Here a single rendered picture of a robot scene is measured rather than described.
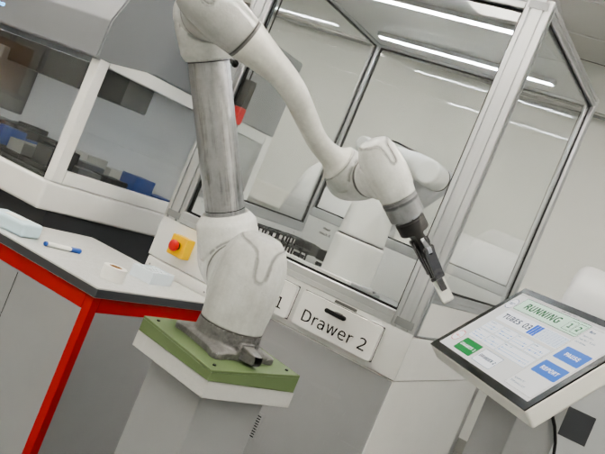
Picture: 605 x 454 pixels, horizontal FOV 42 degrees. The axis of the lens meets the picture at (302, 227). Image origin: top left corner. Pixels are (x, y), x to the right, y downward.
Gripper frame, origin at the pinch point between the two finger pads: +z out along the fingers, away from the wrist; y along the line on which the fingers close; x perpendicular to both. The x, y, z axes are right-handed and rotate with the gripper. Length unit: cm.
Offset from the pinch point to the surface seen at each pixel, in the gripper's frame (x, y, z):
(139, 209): 68, 139, -40
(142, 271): 70, 63, -29
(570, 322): -21.3, -14.5, 17.3
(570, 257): -151, 300, 136
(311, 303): 28, 52, 3
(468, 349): 0.9, -0.9, 17.0
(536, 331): -14.1, -10.0, 17.2
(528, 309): -18.6, 2.4, 17.1
